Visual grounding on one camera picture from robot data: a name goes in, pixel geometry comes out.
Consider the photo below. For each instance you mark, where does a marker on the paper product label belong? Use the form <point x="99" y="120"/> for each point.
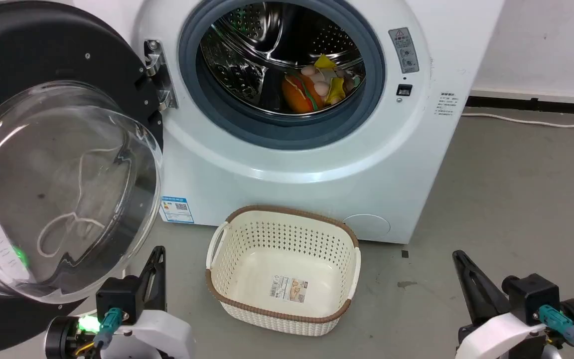
<point x="288" y="289"/>

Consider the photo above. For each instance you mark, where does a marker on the round white filter cover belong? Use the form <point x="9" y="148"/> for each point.
<point x="366" y="225"/>

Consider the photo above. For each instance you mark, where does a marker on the black door latch slot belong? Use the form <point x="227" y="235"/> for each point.
<point x="404" y="90"/>

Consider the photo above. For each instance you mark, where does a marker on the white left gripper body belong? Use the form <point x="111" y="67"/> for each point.
<point x="160" y="334"/>

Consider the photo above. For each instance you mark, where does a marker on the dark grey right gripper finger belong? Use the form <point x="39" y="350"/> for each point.
<point x="479" y="289"/>

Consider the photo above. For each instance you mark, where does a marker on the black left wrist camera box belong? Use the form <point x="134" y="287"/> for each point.
<point x="117" y="296"/>

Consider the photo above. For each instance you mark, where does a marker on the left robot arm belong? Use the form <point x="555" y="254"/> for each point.
<point x="63" y="336"/>

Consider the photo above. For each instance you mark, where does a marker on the blue energy label sticker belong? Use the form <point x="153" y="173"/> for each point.
<point x="177" y="209"/>

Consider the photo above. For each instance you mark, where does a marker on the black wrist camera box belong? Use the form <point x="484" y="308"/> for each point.
<point x="117" y="296"/>
<point x="533" y="294"/>

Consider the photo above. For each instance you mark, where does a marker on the black round glass washer door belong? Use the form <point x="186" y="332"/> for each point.
<point x="43" y="50"/>

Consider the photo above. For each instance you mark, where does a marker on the black baseboard strip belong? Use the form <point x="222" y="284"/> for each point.
<point x="541" y="105"/>

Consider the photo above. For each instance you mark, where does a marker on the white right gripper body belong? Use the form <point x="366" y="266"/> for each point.
<point x="501" y="336"/>

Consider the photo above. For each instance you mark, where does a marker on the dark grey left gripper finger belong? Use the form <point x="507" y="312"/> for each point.
<point x="153" y="279"/>

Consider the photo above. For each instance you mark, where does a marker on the white front-load washing machine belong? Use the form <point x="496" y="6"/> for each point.
<point x="317" y="189"/>

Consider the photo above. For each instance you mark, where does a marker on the cream plastic laundry basket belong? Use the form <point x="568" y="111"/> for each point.
<point x="247" y="304"/>

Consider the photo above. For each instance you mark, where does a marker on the yellow cloth toy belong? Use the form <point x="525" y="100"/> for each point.
<point x="337" y="89"/>

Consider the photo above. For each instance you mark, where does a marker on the grey warning label sticker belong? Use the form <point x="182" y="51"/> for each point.
<point x="404" y="50"/>

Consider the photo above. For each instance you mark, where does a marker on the metal door hinge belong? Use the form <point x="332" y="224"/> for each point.
<point x="160" y="70"/>

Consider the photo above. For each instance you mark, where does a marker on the orange hamburger plush toy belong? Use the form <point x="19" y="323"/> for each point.
<point x="297" y="97"/>

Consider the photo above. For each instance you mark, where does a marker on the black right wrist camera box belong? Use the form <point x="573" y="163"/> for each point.
<point x="533" y="294"/>

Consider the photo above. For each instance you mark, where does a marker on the stainless steel washer drum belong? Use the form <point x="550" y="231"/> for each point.
<point x="247" y="60"/>

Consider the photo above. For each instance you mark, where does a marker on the beige plush doll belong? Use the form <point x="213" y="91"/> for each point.
<point x="319" y="80"/>

